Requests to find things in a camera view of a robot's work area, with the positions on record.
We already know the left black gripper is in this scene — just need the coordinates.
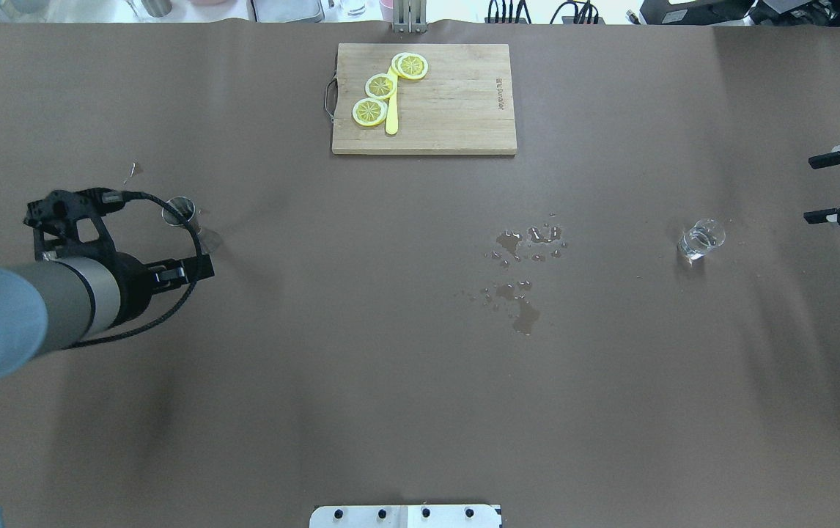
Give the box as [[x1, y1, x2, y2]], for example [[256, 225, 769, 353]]
[[113, 253, 215, 327]]

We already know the steel double jigger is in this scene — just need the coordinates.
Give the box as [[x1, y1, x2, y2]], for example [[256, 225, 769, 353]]
[[161, 195, 222, 254]]

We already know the clear glass measuring cup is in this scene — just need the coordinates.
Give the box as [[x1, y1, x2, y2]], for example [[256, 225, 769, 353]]
[[677, 219, 727, 262]]

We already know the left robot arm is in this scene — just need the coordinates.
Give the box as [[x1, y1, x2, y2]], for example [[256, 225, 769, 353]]
[[0, 254, 213, 527]]

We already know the pink plastic cup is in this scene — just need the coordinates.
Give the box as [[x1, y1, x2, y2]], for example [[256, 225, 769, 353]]
[[377, 0, 394, 23]]

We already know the yellow plastic knife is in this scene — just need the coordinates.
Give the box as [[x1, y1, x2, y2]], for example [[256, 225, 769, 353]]
[[384, 66, 399, 136]]

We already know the metal lidded tray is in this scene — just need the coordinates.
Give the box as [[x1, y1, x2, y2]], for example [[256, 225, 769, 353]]
[[251, 0, 324, 23]]

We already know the middle lemon slice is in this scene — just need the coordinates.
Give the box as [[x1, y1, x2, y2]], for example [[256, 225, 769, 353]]
[[364, 73, 399, 100]]

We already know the far lemon slice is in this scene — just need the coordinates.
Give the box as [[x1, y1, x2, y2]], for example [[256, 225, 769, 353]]
[[391, 51, 430, 81]]

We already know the wooden cutting board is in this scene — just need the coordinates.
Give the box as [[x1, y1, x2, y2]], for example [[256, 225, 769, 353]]
[[331, 43, 518, 156]]

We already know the black braided cable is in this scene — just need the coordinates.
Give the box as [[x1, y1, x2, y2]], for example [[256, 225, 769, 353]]
[[75, 191, 205, 348]]

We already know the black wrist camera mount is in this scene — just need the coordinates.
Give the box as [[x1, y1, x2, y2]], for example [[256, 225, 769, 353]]
[[23, 188, 135, 268]]

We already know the lemon slice near handle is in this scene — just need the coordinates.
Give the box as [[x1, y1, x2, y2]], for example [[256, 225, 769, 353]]
[[352, 98, 388, 128]]

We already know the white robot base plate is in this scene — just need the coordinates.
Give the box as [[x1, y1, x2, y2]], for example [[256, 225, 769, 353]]
[[309, 504, 504, 527]]

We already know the aluminium frame post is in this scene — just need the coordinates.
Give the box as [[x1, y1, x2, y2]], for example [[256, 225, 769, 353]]
[[392, 0, 429, 34]]

